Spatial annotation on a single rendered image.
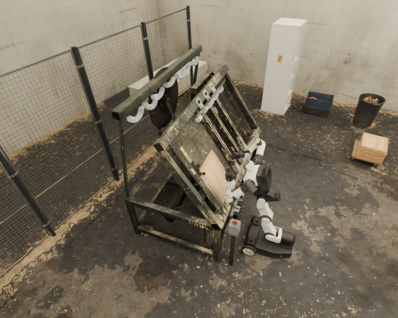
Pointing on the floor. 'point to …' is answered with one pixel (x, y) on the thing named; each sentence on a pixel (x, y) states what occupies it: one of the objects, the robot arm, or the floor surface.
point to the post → (232, 250)
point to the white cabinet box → (282, 64)
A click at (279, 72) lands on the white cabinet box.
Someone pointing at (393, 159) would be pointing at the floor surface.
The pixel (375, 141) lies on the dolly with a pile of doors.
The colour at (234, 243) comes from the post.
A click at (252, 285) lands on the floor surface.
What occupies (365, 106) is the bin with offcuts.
